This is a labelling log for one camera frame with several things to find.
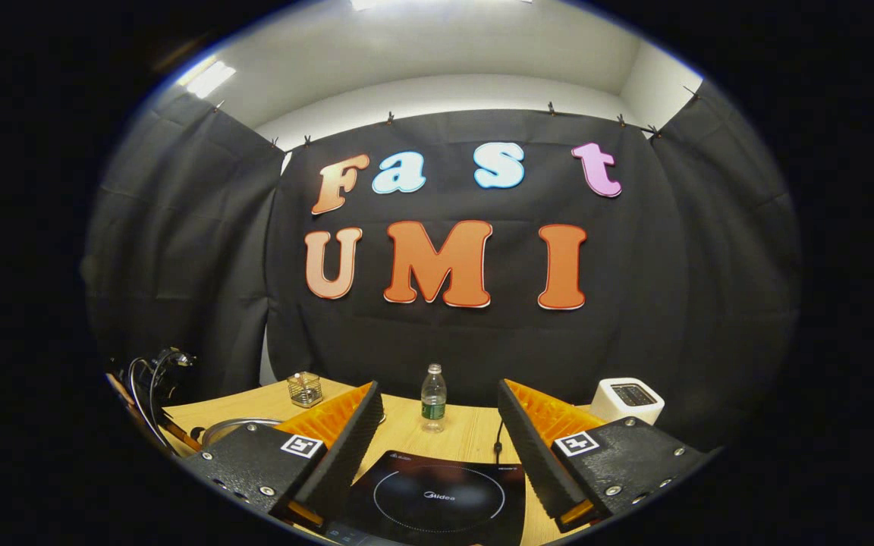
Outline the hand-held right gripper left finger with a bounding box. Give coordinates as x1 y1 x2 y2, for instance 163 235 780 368
179 381 385 529

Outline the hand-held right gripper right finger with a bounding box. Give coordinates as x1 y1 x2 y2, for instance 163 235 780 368
498 378 715 533

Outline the stainless steel pot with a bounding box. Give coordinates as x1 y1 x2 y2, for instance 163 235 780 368
200 416 286 450

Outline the black induction cooktop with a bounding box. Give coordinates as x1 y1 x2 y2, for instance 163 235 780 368
323 450 527 546

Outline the clear plastic water bottle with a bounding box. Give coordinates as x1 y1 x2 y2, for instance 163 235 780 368
420 363 448 433

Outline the white toaster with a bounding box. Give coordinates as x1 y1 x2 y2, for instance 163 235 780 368
590 377 665 427

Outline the black backdrop cloth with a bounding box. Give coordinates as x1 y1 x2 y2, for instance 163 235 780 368
82 80 802 456

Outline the ceiling light panel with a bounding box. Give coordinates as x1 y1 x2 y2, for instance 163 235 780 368
350 0 536 10
179 61 237 99

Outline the row of black cloth clips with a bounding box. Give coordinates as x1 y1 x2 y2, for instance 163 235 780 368
213 83 700 149

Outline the metal wire holder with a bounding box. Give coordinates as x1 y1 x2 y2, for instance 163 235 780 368
288 372 324 409

